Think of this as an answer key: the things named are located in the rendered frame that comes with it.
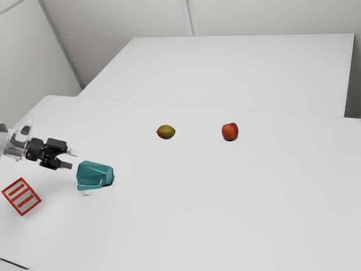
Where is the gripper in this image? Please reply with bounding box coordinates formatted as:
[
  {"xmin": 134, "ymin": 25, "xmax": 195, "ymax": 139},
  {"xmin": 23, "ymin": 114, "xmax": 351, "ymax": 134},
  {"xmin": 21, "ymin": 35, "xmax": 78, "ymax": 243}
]
[{"xmin": 24, "ymin": 137, "xmax": 79, "ymax": 171}]

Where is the teal faceted mug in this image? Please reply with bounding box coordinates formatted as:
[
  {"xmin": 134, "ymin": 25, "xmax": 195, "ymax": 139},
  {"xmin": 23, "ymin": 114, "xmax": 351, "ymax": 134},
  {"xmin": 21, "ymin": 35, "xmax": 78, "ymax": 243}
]
[{"xmin": 76, "ymin": 160, "xmax": 115, "ymax": 191}]

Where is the green yellow mango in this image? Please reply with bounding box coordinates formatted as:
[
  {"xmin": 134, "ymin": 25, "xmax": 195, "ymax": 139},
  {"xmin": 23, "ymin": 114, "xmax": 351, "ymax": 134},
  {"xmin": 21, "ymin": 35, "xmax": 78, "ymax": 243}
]
[{"xmin": 156, "ymin": 124, "xmax": 177, "ymax": 140}]

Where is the red apple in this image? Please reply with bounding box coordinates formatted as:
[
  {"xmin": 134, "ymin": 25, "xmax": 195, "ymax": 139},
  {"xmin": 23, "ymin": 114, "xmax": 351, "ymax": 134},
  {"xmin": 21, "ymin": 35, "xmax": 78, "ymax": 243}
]
[{"xmin": 221, "ymin": 122, "xmax": 239, "ymax": 141}]

